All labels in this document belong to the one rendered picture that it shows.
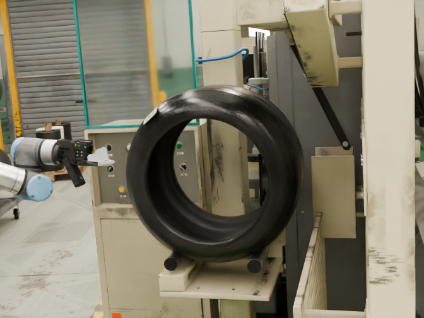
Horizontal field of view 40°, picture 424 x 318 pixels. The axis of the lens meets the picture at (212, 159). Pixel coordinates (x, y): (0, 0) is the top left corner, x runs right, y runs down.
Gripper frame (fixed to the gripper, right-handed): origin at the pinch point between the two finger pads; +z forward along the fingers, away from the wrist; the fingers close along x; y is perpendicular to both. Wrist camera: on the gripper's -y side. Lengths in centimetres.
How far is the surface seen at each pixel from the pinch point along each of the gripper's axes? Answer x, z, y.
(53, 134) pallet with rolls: 532, -315, -96
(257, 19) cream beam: -36, 55, 50
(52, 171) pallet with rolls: 527, -314, -147
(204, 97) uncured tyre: -10.1, 35.0, 26.7
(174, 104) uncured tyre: -10.3, 25.6, 23.8
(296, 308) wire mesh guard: -62, 72, -14
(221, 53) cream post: 25, 32, 39
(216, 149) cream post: 25.1, 31.8, 3.9
